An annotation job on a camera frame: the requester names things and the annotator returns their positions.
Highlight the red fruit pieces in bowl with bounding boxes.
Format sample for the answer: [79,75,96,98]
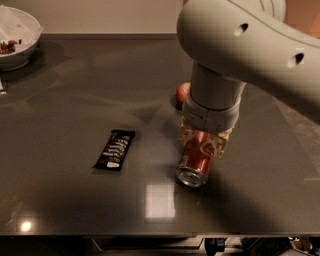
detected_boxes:
[0,39,22,55]

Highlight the white bowl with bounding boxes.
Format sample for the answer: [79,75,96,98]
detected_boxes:
[0,5,43,71]

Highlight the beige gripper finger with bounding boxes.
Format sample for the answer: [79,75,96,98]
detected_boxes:
[204,129,232,158]
[179,120,197,146]

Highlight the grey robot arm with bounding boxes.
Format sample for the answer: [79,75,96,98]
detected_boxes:
[177,0,320,157]

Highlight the red apple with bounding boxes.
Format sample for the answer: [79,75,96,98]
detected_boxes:
[175,82,190,107]

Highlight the black snack bar wrapper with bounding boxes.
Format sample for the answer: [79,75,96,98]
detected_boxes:
[94,129,136,171]

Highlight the red coke can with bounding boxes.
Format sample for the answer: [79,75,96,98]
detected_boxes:
[176,132,214,188]

